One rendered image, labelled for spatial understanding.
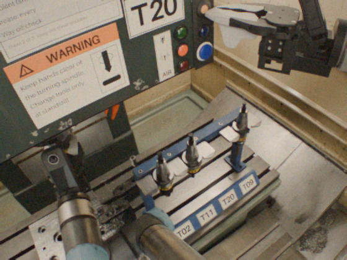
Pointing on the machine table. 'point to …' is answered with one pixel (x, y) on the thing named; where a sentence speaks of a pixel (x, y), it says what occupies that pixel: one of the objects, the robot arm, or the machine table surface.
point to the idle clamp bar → (125, 189)
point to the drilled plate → (61, 232)
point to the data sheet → (49, 22)
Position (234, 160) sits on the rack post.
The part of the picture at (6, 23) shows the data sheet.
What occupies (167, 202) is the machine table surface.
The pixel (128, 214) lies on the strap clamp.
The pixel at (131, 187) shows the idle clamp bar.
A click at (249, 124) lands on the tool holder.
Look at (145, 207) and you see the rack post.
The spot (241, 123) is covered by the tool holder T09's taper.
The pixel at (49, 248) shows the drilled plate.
